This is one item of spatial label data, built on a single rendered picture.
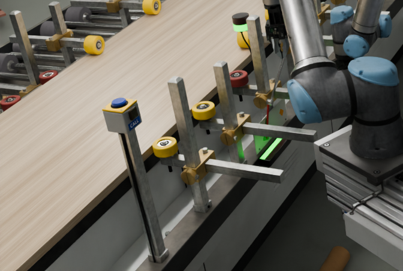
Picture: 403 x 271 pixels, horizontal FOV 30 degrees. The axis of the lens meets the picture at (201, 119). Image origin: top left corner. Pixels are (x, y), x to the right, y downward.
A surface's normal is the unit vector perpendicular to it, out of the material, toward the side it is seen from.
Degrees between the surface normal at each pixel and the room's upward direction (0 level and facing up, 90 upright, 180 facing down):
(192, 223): 0
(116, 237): 90
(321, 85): 46
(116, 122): 90
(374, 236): 90
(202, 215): 0
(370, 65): 7
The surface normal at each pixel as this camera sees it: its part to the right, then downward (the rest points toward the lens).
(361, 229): -0.84, 0.38
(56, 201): -0.18, -0.87
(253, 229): 0.85, 0.11
